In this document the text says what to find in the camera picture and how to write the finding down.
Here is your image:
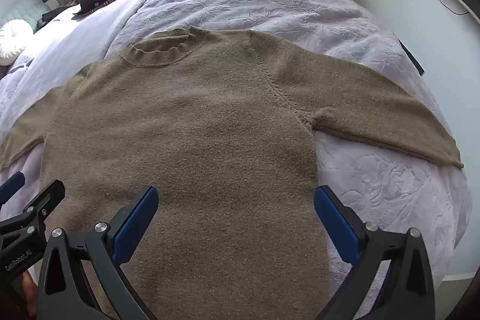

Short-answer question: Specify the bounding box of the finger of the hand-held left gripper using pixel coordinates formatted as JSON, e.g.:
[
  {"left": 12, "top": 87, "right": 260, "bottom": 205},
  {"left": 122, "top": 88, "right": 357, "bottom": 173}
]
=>
[
  {"left": 0, "top": 178, "right": 67, "bottom": 243},
  {"left": 0, "top": 172, "right": 26, "bottom": 207}
]

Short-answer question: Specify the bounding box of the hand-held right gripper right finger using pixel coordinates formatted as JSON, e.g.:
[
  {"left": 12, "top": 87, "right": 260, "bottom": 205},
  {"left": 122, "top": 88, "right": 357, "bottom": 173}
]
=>
[{"left": 313, "top": 185, "right": 436, "bottom": 320}]

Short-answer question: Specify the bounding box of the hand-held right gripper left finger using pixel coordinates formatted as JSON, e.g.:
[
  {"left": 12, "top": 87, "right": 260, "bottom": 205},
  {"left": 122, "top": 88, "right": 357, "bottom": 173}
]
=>
[{"left": 36, "top": 186, "right": 160, "bottom": 320}]

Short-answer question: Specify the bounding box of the brown knitted sweater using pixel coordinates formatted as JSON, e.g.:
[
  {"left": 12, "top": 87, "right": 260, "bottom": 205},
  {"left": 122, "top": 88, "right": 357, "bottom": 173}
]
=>
[{"left": 0, "top": 25, "right": 466, "bottom": 320}]

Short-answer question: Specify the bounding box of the person's left hand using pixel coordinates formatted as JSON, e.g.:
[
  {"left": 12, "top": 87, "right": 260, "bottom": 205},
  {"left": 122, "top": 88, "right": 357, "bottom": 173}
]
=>
[{"left": 22, "top": 272, "right": 39, "bottom": 318}]

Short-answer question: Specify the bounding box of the white pillow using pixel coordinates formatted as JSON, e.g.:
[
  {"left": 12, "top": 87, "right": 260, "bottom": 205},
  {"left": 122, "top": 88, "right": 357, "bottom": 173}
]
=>
[{"left": 0, "top": 19, "right": 35, "bottom": 66}]

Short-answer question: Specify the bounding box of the black flat object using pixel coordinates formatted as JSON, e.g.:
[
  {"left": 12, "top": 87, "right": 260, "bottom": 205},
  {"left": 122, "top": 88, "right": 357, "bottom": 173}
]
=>
[{"left": 398, "top": 40, "right": 425, "bottom": 76}]

